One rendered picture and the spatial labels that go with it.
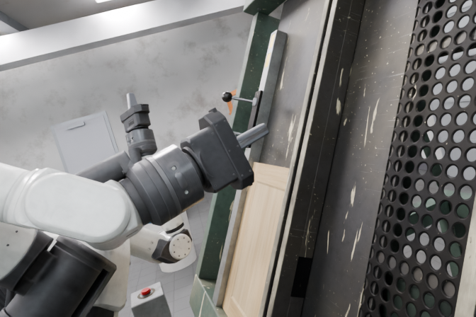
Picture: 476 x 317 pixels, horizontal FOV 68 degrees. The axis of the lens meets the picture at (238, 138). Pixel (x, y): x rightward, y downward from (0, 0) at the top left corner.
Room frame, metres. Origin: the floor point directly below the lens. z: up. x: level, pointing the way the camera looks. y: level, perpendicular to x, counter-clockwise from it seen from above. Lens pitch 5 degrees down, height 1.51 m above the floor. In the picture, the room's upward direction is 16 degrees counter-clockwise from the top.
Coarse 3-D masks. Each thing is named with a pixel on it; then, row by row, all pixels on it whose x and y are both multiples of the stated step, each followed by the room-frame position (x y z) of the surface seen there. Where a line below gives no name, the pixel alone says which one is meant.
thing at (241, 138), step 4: (264, 124) 0.53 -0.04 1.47; (252, 128) 0.54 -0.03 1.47; (256, 128) 0.52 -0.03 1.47; (260, 128) 0.53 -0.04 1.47; (264, 128) 0.53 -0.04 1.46; (244, 132) 0.53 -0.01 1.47; (248, 132) 0.52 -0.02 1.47; (252, 132) 0.52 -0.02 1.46; (256, 132) 0.52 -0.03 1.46; (236, 136) 0.51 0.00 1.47; (240, 136) 0.51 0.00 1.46; (244, 136) 0.51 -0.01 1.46; (248, 136) 0.51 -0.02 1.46; (252, 136) 0.52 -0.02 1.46; (240, 140) 0.51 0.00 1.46; (244, 140) 0.51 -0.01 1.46
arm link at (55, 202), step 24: (48, 168) 0.40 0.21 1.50; (24, 192) 0.38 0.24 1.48; (48, 192) 0.38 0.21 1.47; (72, 192) 0.38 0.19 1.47; (96, 192) 0.39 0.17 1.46; (120, 192) 0.40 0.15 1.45; (24, 216) 0.37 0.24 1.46; (48, 216) 0.37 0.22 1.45; (72, 216) 0.37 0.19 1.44; (96, 216) 0.38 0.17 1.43; (120, 216) 0.38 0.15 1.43; (96, 240) 0.37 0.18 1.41
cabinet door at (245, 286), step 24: (264, 168) 1.07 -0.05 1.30; (288, 168) 0.92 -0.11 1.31; (264, 192) 1.03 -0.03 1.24; (264, 216) 0.99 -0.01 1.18; (240, 240) 1.10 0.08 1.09; (264, 240) 0.95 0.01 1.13; (240, 264) 1.06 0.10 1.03; (264, 264) 0.91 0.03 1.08; (240, 288) 1.01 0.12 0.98; (240, 312) 0.96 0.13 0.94
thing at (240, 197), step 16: (272, 48) 1.23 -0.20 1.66; (272, 64) 1.22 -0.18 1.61; (272, 80) 1.22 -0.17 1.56; (272, 96) 1.21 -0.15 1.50; (256, 144) 1.18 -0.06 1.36; (256, 160) 1.18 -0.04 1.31; (240, 192) 1.16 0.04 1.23; (240, 208) 1.15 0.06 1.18; (224, 256) 1.14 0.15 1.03; (224, 272) 1.11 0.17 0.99; (224, 288) 1.11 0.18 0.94
